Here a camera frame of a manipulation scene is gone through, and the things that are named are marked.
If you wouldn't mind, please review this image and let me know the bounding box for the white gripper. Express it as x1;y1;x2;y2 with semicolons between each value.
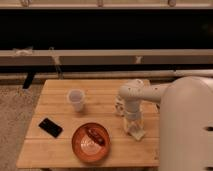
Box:
124;109;144;134

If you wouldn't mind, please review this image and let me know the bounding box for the white sponge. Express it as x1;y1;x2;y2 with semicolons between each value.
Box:
130;130;145;141

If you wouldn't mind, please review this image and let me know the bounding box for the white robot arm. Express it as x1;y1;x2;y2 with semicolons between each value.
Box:
118;76;213;171

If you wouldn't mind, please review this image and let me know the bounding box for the small white patterned bottle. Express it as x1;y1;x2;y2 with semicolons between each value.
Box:
115;96;124;116

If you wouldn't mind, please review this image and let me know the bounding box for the brown item in bowl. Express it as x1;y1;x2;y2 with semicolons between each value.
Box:
85;127;105;146

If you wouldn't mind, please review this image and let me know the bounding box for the orange bowl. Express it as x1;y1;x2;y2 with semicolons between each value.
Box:
72;123;110;163

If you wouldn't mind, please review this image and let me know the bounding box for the wooden table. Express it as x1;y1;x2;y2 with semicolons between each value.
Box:
17;79;159;168

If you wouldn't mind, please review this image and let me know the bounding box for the translucent plastic cup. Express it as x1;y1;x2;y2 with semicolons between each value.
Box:
67;89;85;112

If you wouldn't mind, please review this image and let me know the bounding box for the black smartphone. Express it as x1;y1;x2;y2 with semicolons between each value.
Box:
39;118;63;138

